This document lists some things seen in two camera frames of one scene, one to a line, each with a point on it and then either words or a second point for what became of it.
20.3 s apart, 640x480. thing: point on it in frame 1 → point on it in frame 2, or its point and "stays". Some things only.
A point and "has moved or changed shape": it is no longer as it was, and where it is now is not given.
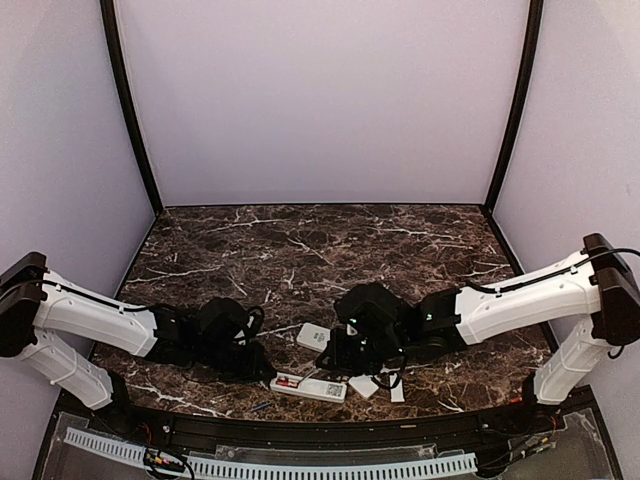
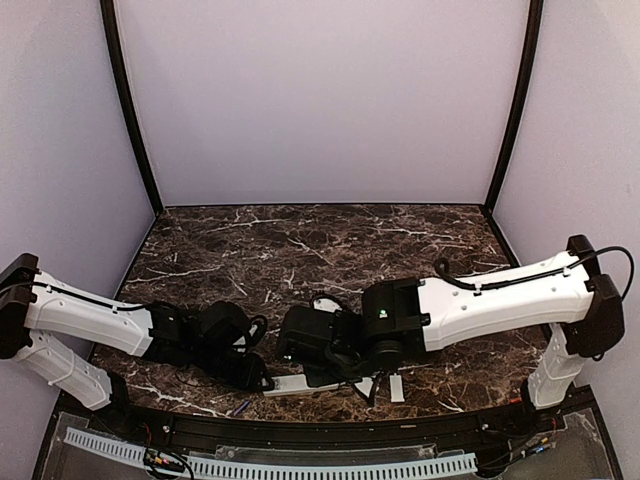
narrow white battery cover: x=396 y=393 stays
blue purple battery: x=261 y=407 → x=241 y=407
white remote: x=315 y=387 has moved or changed shape
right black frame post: x=534 y=29 stays
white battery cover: x=364 y=385 stays
